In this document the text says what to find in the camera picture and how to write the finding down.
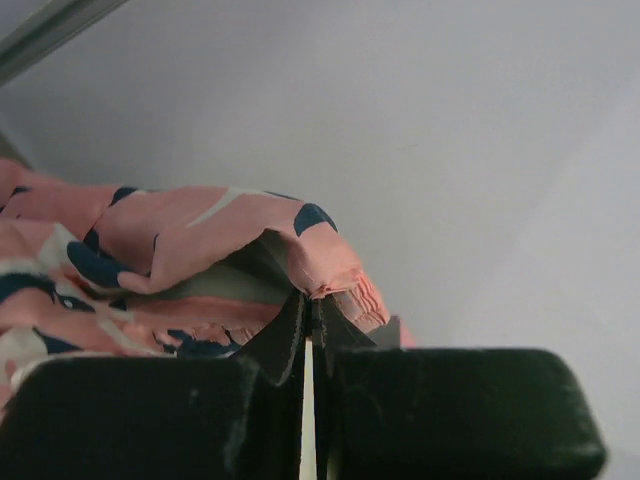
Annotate pink shark print shorts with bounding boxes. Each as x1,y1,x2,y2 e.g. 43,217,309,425
1,159,391,400

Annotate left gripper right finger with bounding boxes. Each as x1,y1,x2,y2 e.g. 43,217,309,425
308,299,608,479

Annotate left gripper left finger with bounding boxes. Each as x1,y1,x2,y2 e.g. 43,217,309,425
1,293,306,479

